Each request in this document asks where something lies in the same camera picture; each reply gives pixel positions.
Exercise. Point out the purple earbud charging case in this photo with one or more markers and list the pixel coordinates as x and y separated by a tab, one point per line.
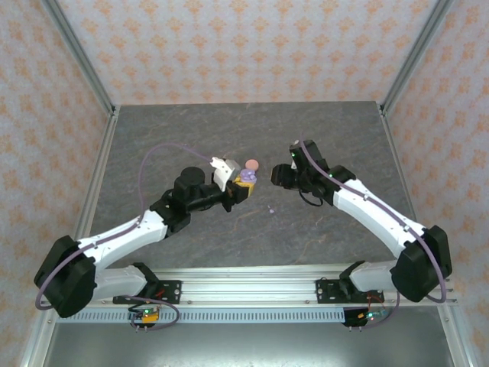
248	178

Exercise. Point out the pink earbud charging case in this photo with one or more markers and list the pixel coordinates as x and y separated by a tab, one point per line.
252	164

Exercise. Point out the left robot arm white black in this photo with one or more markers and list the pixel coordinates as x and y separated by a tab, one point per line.
114	239

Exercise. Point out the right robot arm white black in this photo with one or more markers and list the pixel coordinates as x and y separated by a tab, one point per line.
382	221

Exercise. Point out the wide aluminium base beam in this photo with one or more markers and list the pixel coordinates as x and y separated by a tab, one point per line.
248	286

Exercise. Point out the grey metal sheet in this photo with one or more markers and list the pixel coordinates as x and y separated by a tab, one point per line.
248	344

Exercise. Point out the aluminium side rail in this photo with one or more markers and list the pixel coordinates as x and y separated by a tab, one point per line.
407	191
92	191

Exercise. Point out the aluminium frame post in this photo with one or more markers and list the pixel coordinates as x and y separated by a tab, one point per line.
83	57
413	57

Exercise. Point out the aluminium frame leg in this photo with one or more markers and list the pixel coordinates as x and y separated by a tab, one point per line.
454	340
36	344

